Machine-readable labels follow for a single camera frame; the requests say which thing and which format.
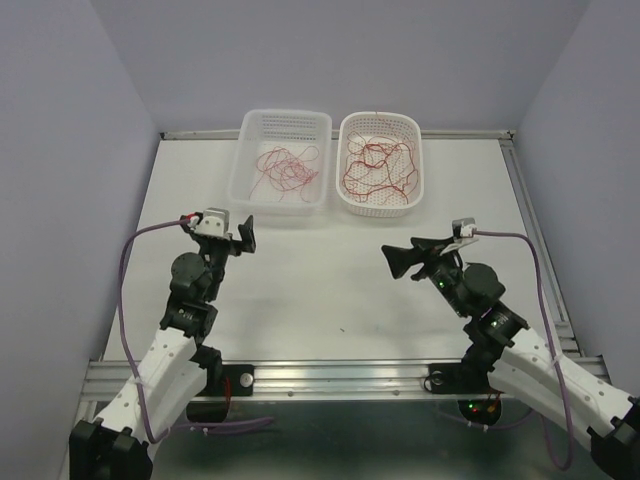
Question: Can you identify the aluminium rail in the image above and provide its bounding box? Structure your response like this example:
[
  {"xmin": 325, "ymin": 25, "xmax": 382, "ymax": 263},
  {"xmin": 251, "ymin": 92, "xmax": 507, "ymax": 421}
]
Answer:
[
  {"xmin": 499, "ymin": 130, "xmax": 584, "ymax": 358},
  {"xmin": 80, "ymin": 357, "xmax": 610, "ymax": 402}
]

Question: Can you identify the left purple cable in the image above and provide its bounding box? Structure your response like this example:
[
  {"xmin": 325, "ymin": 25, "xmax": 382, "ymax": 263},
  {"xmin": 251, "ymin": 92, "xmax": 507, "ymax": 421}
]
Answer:
[{"xmin": 119, "ymin": 217, "xmax": 275, "ymax": 446}]

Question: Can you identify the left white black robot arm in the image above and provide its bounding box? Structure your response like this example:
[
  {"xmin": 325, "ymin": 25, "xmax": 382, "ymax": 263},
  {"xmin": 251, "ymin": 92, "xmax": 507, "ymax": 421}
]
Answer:
[{"xmin": 68, "ymin": 208, "xmax": 256, "ymax": 479}]

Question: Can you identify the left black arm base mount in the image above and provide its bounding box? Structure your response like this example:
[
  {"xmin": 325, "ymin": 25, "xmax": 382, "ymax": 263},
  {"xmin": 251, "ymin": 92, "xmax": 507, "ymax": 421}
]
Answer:
[{"xmin": 192, "ymin": 346, "xmax": 255, "ymax": 398}]

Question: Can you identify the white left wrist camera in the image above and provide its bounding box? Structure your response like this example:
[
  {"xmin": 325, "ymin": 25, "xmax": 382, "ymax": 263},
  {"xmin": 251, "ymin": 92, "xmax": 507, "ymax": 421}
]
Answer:
[{"xmin": 188, "ymin": 207, "xmax": 230, "ymax": 238}]

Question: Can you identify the separate curved red wire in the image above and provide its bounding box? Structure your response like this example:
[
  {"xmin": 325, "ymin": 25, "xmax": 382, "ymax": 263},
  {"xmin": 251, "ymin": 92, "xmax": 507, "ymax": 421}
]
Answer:
[{"xmin": 342, "ymin": 142, "xmax": 419, "ymax": 199}]

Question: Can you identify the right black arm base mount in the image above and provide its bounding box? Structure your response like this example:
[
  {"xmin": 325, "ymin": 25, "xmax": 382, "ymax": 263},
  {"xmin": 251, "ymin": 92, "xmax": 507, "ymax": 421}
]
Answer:
[{"xmin": 423, "ymin": 346, "xmax": 500, "ymax": 395}]

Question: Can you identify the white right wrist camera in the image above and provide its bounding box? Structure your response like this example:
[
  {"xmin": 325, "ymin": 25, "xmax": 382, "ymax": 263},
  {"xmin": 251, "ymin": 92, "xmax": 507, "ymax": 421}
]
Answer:
[{"xmin": 440, "ymin": 217, "xmax": 478, "ymax": 256}]

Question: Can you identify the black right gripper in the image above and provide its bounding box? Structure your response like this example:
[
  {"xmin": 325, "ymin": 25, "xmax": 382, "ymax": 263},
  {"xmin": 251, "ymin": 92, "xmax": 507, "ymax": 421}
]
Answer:
[{"xmin": 381, "ymin": 235, "xmax": 468, "ymax": 318}]

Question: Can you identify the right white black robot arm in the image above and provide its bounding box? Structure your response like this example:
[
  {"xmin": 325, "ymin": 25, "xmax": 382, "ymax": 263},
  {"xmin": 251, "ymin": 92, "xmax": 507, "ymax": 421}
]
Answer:
[{"xmin": 381, "ymin": 237, "xmax": 639, "ymax": 479}]

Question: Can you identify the translucent white perforated basket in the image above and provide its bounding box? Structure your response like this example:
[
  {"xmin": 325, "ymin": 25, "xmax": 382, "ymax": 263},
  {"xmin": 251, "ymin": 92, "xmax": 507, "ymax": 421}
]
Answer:
[{"xmin": 228, "ymin": 109, "xmax": 332, "ymax": 216}]

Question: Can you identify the white perforated plastic basket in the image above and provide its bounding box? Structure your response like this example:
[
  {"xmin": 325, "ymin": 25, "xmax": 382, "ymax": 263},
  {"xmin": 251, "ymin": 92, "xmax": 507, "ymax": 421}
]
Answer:
[{"xmin": 335, "ymin": 111, "xmax": 424, "ymax": 219}]

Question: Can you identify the aluminium right side rail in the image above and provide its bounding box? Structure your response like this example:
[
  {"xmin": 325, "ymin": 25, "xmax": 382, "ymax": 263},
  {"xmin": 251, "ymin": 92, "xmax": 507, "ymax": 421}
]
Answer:
[{"xmin": 499, "ymin": 130, "xmax": 584, "ymax": 358}]

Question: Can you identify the aluminium front rail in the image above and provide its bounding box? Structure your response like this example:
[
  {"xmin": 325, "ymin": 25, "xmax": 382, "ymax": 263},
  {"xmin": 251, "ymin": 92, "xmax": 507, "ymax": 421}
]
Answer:
[{"xmin": 80, "ymin": 357, "xmax": 610, "ymax": 402}]

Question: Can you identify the red wire bundle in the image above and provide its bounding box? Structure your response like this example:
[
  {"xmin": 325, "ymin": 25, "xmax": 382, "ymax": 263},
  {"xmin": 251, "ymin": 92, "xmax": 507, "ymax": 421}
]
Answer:
[{"xmin": 247, "ymin": 144, "xmax": 324, "ymax": 204}]

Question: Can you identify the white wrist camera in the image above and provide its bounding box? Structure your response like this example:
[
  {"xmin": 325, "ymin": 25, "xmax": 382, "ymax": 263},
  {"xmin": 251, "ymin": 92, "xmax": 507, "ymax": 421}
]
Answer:
[
  {"xmin": 188, "ymin": 207, "xmax": 230, "ymax": 238},
  {"xmin": 440, "ymin": 217, "xmax": 478, "ymax": 256}
]

